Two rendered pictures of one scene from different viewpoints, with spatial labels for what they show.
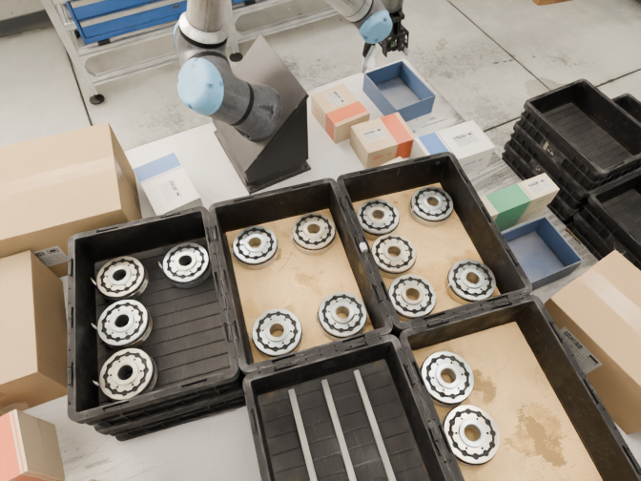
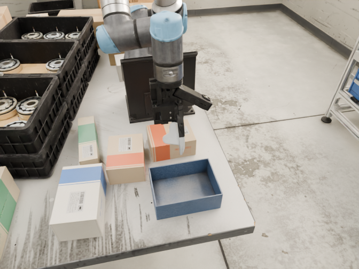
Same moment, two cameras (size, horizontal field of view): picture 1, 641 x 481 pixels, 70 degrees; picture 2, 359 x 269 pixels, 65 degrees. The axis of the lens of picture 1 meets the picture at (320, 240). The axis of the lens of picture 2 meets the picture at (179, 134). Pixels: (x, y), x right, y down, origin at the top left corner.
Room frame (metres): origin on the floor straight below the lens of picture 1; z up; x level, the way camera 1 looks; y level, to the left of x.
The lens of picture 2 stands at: (1.36, -0.78, 1.45)
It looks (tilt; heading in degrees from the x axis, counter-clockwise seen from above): 42 degrees down; 105
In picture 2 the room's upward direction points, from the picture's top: straight up
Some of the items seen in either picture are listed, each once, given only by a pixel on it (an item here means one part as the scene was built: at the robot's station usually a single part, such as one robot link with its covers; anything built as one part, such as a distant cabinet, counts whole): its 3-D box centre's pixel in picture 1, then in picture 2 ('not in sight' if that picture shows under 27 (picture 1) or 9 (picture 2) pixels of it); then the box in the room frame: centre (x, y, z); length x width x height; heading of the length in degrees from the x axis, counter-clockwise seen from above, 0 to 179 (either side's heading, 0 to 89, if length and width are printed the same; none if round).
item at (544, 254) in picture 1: (527, 258); not in sight; (0.60, -0.53, 0.74); 0.20 x 0.15 x 0.07; 114
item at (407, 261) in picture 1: (393, 252); (1, 105); (0.54, -0.17, 0.86); 0.10 x 0.10 x 0.01
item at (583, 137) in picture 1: (565, 164); not in sight; (1.25, -0.98, 0.37); 0.40 x 0.30 x 0.45; 27
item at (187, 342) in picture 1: (155, 311); (49, 39); (0.39, 0.34, 0.87); 0.40 x 0.30 x 0.11; 16
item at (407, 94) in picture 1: (398, 93); (184, 187); (1.23, -0.25, 0.74); 0.20 x 0.15 x 0.07; 28
